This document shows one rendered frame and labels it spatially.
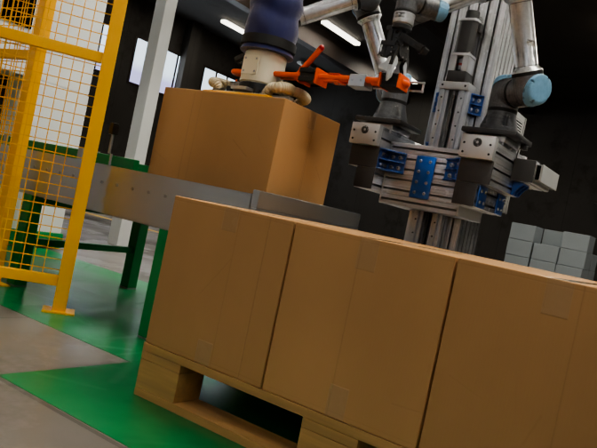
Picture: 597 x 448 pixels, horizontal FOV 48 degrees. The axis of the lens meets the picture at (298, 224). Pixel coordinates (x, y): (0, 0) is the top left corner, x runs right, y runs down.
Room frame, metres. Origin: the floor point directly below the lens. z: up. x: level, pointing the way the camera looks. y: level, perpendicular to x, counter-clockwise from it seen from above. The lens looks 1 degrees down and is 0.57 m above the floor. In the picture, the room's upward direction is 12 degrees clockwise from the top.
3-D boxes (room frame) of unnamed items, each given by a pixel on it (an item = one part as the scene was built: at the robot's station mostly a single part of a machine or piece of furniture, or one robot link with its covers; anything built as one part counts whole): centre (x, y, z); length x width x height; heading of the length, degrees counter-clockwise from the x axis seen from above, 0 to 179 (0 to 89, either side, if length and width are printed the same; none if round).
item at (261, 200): (2.48, -0.04, 0.58); 0.70 x 0.03 x 0.06; 146
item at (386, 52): (2.35, -0.21, 1.22); 0.09 x 0.08 x 0.12; 55
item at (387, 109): (2.97, -0.30, 1.09); 0.15 x 0.15 x 0.10
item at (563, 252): (9.50, -3.63, 0.52); 1.09 x 0.71 x 1.05; 53
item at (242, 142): (2.68, 0.28, 0.75); 0.60 x 0.40 x 0.40; 57
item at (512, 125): (2.69, -0.71, 1.09); 0.15 x 0.15 x 0.10
